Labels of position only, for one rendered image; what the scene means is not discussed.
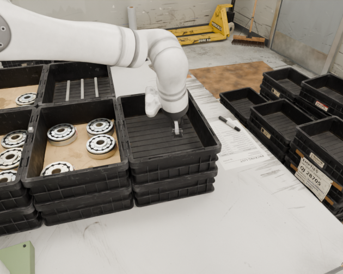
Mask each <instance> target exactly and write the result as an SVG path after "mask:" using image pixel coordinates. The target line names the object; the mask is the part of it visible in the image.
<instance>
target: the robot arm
mask: <svg viewBox="0 0 343 274"><path fill-rule="evenodd" d="M147 57H148V58H149V59H150V61H151V63H152V65H153V67H154V69H155V72H156V74H157V76H156V84H157V89H158V90H157V89H156V88H155V87H154V86H153V85H148V86H146V88H145V112H146V115H147V116H148V117H154V116H155V115H156V114H157V112H158V111H159V109H160V108H161V109H162V112H163V113H164V114H165V116H167V117H169V120H170V122H171V127H172V128H173V130H172V133H173V136H174V138H182V136H183V134H182V127H183V116H184V114H185V113H186V112H187V110H188V107H189V104H188V92H187V88H186V78H187V75H188V71H189V64H188V59H187V56H186V54H185V52H184V51H183V49H182V47H181V45H180V43H179V41H178V39H177V38H176V36H175V35H174V34H172V33H171V32H169V31H167V30H164V29H142V30H133V29H130V28H125V27H121V26H116V25H113V24H108V23H101V22H84V21H68V20H61V19H57V18H53V17H48V16H44V15H40V14H37V13H35V12H32V11H29V10H27V9H24V8H21V7H18V6H16V5H13V4H12V3H11V1H10V0H0V61H12V60H65V61H81V62H88V63H96V64H104V65H111V66H118V67H126V68H132V69H135V68H138V67H141V66H142V65H143V64H144V62H145V61H146V58H147ZM0 274H10V271H9V270H8V268H7V267H6V266H5V265H4V264H3V263H2V261H1V260H0Z"/></svg>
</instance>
